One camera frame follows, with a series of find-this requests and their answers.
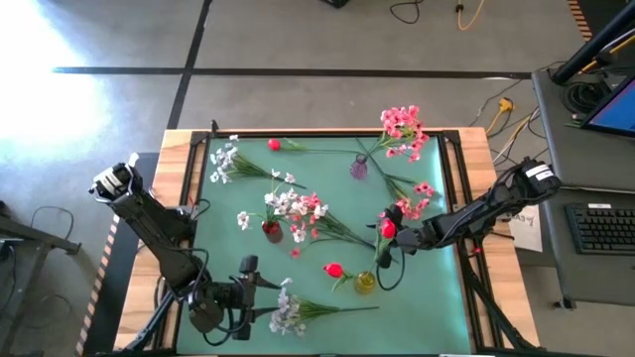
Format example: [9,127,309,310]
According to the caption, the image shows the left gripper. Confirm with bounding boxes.
[217,254,282,342]

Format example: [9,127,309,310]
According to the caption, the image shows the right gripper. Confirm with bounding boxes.
[366,203,430,270]

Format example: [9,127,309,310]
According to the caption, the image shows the red artificial tulip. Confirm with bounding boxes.
[371,217,398,274]
[322,262,356,293]
[266,138,361,156]

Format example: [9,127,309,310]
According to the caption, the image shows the white artificial flower bunch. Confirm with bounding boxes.
[268,277,381,338]
[208,134,308,191]
[235,168,329,244]

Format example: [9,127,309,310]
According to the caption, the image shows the purple glass vase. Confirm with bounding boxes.
[349,153,369,180]

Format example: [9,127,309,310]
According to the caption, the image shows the yellow ribbed glass vase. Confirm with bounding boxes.
[353,271,377,296]

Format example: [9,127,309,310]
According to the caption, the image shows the red ribbed glass vase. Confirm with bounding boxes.
[261,220,285,245]

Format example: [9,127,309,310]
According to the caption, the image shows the black platform with striped edge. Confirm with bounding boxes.
[73,152,173,357]

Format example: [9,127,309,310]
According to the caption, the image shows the white paper sheet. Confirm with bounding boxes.
[508,203,545,253]

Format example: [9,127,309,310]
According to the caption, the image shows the grey keyboard desk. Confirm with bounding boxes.
[539,185,635,309]

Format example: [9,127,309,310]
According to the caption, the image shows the grey monitor desk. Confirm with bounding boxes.
[531,66,635,192]

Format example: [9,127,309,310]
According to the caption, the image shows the black keyboard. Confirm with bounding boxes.
[565,202,635,257]

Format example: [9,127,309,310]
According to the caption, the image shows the monitor with blue screen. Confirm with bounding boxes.
[580,73,635,139]

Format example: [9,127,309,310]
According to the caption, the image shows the black monitor pole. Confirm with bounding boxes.
[551,0,635,85]

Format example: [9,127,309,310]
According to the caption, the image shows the striped floor ramp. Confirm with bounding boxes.
[567,0,594,42]

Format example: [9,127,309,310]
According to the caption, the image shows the yellow plug cable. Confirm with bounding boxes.
[485,96,535,150]

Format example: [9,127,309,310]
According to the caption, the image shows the black floor cable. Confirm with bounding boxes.
[29,204,75,244]
[389,0,427,25]

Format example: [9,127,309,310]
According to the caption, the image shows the yellow floor cable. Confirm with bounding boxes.
[455,0,493,30]

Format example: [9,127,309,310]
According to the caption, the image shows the coiled black cable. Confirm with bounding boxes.
[565,78,609,116]

